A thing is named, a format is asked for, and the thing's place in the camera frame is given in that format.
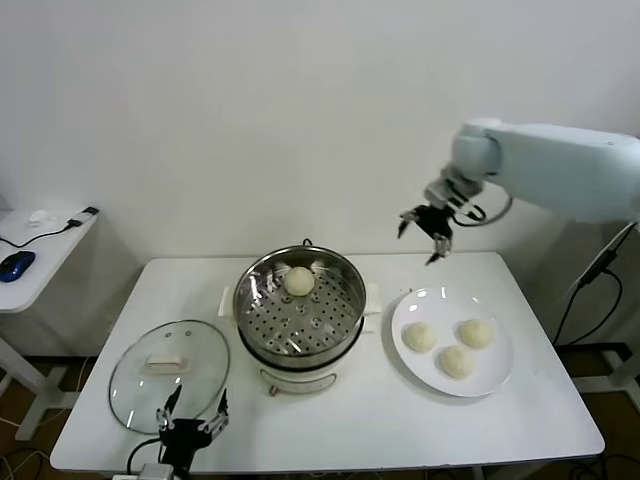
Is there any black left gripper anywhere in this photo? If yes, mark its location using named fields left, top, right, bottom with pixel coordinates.
left=156, top=384, right=232, bottom=474

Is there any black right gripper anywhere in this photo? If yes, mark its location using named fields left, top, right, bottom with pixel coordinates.
left=397, top=203, right=454, bottom=266

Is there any glass pot lid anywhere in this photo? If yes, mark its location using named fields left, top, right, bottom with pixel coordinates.
left=108, top=319, right=232, bottom=435

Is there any white steamed baozi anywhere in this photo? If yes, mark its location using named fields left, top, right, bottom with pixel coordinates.
left=438, top=344, right=476, bottom=380
left=458, top=318, right=495, bottom=350
left=283, top=266, right=316, bottom=298
left=402, top=321, right=439, bottom=355

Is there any stainless steel steamer basket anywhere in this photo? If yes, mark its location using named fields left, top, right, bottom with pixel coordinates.
left=218, top=246, right=384, bottom=374

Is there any white electric cooker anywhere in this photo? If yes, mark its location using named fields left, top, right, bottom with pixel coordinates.
left=218, top=282, right=384, bottom=399

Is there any white round plate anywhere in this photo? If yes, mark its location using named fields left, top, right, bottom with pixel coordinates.
left=391, top=286, right=516, bottom=400

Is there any white side table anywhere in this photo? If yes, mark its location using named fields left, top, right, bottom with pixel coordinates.
left=0, top=207, right=104, bottom=441
left=574, top=219, right=640, bottom=399

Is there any blue computer mouse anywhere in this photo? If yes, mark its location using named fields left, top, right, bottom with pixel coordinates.
left=0, top=250, right=39, bottom=282

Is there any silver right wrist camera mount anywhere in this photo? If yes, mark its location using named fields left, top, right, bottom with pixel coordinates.
left=424, top=167, right=487, bottom=214

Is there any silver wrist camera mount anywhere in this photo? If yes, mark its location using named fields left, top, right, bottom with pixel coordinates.
left=424, top=167, right=487, bottom=214
left=112, top=462, right=177, bottom=480

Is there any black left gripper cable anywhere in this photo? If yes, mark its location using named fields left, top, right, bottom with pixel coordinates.
left=124, top=436, right=164, bottom=474

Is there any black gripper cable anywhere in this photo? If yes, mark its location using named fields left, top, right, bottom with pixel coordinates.
left=124, top=436, right=164, bottom=474
left=462, top=192, right=515, bottom=227

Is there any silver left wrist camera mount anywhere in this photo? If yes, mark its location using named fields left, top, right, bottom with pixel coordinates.
left=112, top=462, right=177, bottom=480

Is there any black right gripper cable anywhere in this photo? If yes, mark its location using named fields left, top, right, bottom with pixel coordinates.
left=462, top=192, right=515, bottom=227

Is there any black power adapter cable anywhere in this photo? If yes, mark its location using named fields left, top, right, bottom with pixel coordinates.
left=552, top=251, right=625, bottom=347

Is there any white cable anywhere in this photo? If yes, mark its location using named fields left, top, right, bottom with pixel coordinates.
left=543, top=219, right=640, bottom=321

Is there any black charging cable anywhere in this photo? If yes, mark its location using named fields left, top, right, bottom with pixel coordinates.
left=0, top=217, right=84, bottom=249

